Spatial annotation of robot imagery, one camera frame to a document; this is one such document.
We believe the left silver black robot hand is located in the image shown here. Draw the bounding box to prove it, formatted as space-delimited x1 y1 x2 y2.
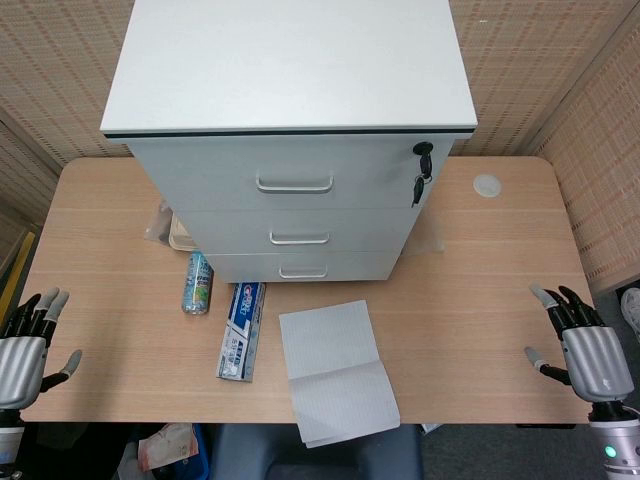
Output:
0 286 84 410

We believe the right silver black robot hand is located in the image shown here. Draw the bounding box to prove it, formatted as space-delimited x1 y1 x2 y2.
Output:
523 282 635 404

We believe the white medium drawer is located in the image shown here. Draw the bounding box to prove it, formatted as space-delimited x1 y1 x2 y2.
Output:
172 206 419 257

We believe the white shallow drawer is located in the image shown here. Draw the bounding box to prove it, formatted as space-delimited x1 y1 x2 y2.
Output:
202 251 404 283

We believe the white drawer with lock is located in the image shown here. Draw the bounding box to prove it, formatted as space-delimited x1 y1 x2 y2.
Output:
127 133 456 212

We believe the white three-drawer cabinet body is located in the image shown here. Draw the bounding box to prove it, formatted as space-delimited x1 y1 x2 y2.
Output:
99 0 480 284

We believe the white shoe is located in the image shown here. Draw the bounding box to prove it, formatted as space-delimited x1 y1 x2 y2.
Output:
619 287 640 344

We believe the yellow board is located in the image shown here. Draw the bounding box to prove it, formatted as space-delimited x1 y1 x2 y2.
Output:
0 231 37 321

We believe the red white plastic bag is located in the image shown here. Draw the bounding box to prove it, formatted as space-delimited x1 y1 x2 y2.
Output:
137 424 200 472

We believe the clear plastic bag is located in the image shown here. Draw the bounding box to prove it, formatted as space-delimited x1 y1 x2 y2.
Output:
144 198 177 246

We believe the blue white toothpaste box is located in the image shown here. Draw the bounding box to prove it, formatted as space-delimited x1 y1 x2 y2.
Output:
215 281 267 384

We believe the black hanging key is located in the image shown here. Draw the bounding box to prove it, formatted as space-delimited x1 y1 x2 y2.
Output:
410 174 428 209

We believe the black key in lock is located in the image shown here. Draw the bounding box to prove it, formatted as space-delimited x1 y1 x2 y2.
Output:
412 141 436 179

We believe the dark blue chair seat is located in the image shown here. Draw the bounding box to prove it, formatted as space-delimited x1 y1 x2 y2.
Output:
212 423 424 480

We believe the round grey cable grommet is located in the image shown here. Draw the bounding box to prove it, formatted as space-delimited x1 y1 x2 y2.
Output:
472 172 503 199

